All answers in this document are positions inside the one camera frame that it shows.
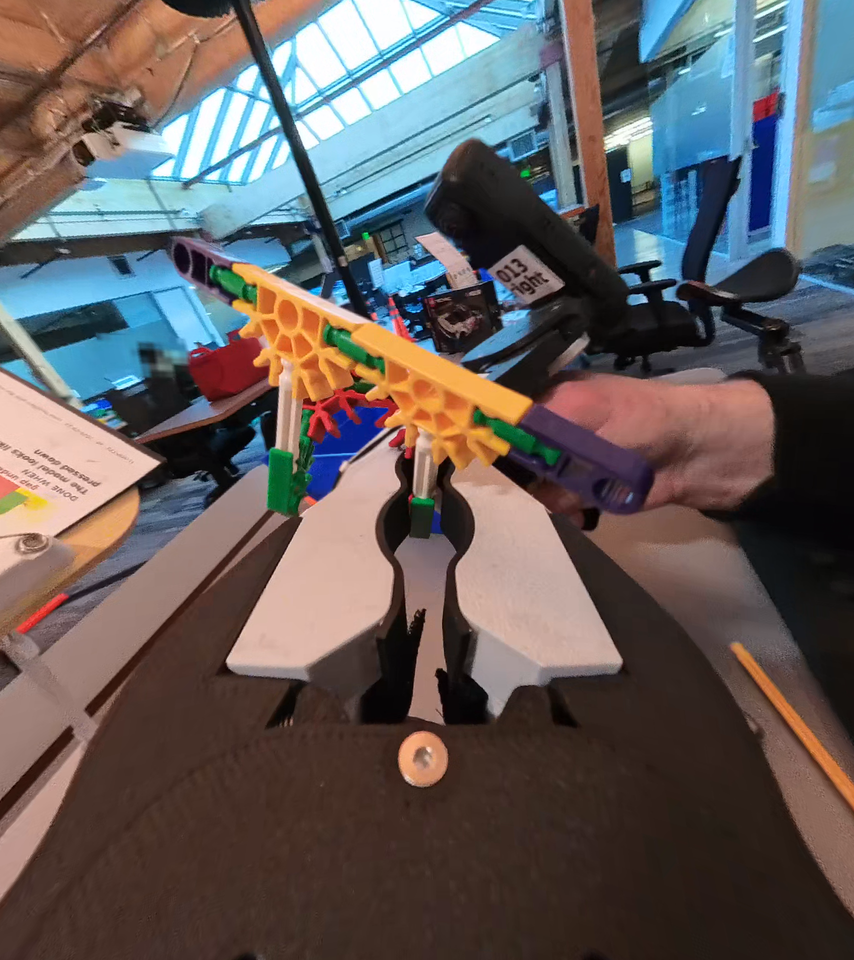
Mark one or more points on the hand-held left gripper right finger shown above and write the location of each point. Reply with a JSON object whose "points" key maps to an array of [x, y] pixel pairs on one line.
{"points": [[532, 600]]}

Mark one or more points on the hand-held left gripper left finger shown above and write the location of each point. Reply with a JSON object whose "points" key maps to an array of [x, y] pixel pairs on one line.
{"points": [[307, 600]]}

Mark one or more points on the blue bin with white tag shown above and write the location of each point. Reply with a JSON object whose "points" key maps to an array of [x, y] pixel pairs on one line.
{"points": [[337, 457]]}

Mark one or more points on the colourful toy construction car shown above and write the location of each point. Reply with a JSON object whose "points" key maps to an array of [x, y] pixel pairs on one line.
{"points": [[427, 375]]}

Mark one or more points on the yellow plastic rod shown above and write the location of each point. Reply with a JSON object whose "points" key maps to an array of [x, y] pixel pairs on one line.
{"points": [[817, 750]]}

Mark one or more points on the person's right forearm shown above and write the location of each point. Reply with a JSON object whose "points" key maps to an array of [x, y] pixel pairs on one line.
{"points": [[839, 442]]}

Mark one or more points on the person's right hand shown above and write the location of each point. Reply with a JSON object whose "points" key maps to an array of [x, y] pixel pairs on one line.
{"points": [[697, 435]]}

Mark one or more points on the black printed toy box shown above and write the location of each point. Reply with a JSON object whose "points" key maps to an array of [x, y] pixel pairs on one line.
{"points": [[464, 319]]}

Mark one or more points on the orange traffic cone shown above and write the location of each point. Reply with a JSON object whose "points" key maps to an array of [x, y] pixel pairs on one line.
{"points": [[398, 322]]}

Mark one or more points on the black office chair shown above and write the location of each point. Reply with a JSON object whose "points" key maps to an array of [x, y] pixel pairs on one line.
{"points": [[764, 274], [652, 322]]}

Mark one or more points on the black metal pole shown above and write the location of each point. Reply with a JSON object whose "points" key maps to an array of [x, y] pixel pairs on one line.
{"points": [[299, 150]]}

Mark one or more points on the wooden table with black legs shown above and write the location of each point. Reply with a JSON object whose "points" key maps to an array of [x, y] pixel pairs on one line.
{"points": [[202, 409]]}

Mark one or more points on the red fabric bag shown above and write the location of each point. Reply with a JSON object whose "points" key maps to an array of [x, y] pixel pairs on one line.
{"points": [[224, 371]]}

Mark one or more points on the white instruction sheet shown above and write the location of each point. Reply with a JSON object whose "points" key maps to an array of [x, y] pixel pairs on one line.
{"points": [[22, 420]]}

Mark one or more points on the white box device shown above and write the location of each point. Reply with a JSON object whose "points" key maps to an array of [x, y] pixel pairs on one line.
{"points": [[127, 146]]}

